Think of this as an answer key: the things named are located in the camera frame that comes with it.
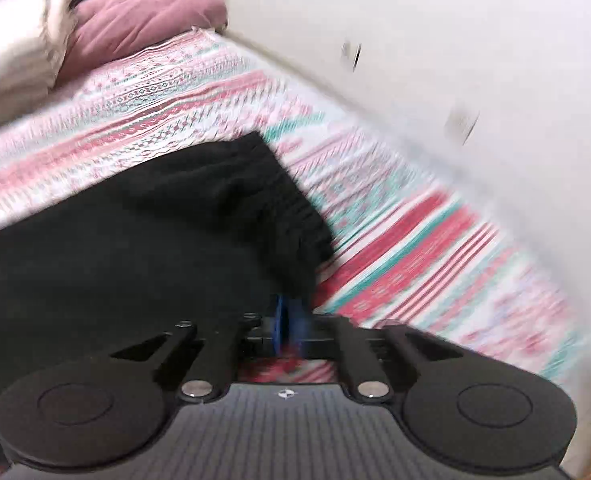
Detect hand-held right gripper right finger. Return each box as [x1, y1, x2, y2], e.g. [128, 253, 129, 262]
[290, 296, 463, 403]

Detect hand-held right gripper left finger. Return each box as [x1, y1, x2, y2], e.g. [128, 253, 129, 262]
[110, 296, 290, 403]

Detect black pants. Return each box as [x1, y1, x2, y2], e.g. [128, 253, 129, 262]
[0, 131, 335, 466]

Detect patterned bed sheet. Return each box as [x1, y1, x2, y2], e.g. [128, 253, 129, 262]
[0, 27, 583, 386]

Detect mauve blanket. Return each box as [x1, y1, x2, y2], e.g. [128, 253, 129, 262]
[55, 0, 228, 86]

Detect striped folded duvet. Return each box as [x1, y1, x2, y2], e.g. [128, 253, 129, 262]
[0, 0, 78, 138]

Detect white wall outlet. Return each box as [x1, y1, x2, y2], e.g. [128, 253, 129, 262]
[445, 102, 480, 146]
[340, 40, 362, 71]

